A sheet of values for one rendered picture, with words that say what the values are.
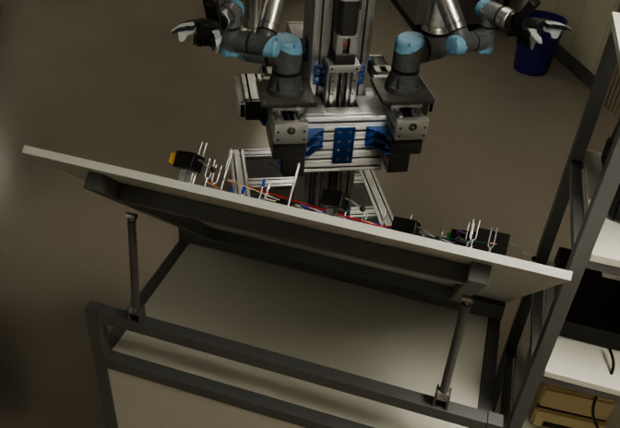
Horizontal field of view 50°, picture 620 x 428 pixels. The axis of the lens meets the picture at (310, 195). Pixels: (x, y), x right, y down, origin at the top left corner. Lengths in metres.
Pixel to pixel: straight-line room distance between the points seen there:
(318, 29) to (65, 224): 1.95
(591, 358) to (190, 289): 1.27
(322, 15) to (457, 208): 1.84
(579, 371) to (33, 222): 3.05
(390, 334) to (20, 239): 2.37
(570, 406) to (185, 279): 1.29
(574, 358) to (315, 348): 0.76
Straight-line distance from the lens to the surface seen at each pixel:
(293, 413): 1.99
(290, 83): 2.68
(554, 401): 2.20
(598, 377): 1.94
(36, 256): 3.83
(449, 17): 2.57
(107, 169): 1.50
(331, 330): 2.20
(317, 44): 2.84
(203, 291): 2.32
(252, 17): 2.64
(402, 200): 4.19
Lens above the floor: 2.40
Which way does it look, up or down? 36 degrees down
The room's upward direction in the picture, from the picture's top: 4 degrees clockwise
